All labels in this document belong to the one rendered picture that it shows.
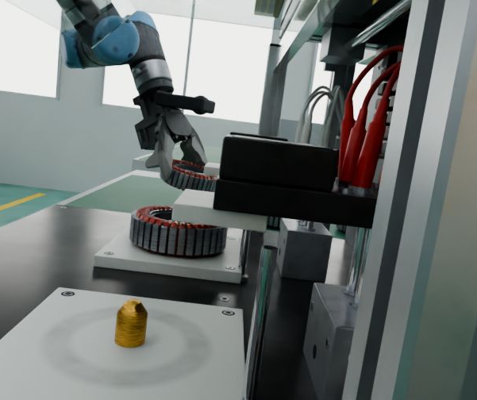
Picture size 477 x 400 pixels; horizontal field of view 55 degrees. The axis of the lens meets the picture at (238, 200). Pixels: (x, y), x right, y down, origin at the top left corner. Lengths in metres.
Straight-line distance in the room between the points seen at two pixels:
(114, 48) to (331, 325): 0.61
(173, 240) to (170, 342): 0.19
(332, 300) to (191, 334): 0.10
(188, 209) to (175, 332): 0.11
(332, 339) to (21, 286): 0.27
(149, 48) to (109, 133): 4.25
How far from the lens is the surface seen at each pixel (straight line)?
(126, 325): 0.30
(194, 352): 0.31
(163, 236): 0.48
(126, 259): 0.48
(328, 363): 0.28
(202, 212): 0.25
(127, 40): 0.80
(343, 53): 0.60
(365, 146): 0.26
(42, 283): 0.44
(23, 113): 5.50
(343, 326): 0.27
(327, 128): 0.51
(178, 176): 0.84
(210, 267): 0.47
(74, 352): 0.30
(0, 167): 5.65
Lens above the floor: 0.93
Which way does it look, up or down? 9 degrees down
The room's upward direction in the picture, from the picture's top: 7 degrees clockwise
